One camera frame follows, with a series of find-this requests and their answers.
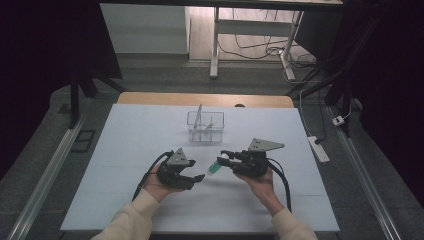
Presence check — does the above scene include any white power strip cable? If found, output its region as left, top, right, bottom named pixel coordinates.
left=298, top=89, right=314, bottom=138

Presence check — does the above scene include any clear plastic pen holder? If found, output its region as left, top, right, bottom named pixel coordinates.
left=186, top=110, right=226, bottom=144

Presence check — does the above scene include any tangle of floor cables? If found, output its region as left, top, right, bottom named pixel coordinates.
left=218, top=8, right=318, bottom=66

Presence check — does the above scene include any aluminium floor rail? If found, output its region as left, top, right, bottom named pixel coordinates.
left=6, top=113, right=88, bottom=240
left=326, top=106, right=403, bottom=240

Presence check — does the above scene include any green and white glue stick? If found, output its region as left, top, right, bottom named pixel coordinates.
left=206, top=159, right=224, bottom=177

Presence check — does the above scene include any black floor frame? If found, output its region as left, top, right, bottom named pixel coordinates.
left=70, top=129, right=97, bottom=154

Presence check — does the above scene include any white-legged desk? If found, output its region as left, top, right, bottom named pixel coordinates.
left=99, top=0, right=344, bottom=81

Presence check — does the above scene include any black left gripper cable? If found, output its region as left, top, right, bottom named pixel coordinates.
left=132, top=150, right=175, bottom=202

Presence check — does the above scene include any dark cabinet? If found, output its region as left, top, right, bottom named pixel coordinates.
left=294, top=9, right=344, bottom=63

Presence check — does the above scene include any white table mat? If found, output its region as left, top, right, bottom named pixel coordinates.
left=60, top=103, right=341, bottom=233

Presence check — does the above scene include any person's right hand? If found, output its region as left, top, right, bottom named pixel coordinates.
left=236, top=167, right=275, bottom=205

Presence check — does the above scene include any person's left hand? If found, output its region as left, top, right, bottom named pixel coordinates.
left=142, top=164, right=185, bottom=203

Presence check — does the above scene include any white adapter with cable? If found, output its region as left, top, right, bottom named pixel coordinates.
left=332, top=105, right=353, bottom=127

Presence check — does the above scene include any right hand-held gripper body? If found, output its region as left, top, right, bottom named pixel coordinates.
left=232, top=137, right=286, bottom=179

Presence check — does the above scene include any white cabinet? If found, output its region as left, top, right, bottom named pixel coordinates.
left=99, top=3, right=191, bottom=55

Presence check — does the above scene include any black metal stand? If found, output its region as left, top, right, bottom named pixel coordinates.
left=68, top=66, right=128, bottom=130
left=286, top=16, right=384, bottom=138

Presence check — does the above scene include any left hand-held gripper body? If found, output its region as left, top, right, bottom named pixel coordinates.
left=156, top=147, right=196, bottom=191

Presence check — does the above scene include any white power strip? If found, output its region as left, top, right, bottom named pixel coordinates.
left=307, top=135, right=331, bottom=164

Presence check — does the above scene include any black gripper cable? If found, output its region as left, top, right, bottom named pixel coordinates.
left=266, top=158, right=293, bottom=214
left=132, top=150, right=175, bottom=202

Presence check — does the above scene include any dark curtain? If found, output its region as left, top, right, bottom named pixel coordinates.
left=0, top=0, right=123, bottom=181
left=343, top=0, right=424, bottom=208

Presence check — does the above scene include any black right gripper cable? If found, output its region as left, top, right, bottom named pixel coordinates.
left=266, top=158, right=293, bottom=214

